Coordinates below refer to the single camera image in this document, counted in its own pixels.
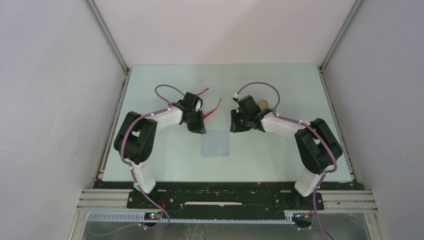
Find aluminium frame post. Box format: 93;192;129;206
84;0;130;75
318;0;365;72

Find brown plaid glasses case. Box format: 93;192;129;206
257;100;270;114

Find left aluminium frame post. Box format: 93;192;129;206
84;0;130;75

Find white slotted cable duct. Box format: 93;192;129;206
86;211;296;225

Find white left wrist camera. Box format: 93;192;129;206
194;99;203;112

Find red sunglasses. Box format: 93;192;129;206
195;87;223;120

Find light blue cleaning cloth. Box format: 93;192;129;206
200;129;231;157

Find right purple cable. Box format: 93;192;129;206
235;81;339;240

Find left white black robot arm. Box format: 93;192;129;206
113;92;207;208

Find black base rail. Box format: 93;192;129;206
78;181;377;224

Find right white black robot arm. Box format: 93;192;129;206
230;94;343;209

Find right aluminium frame post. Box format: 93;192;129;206
318;0;365;72

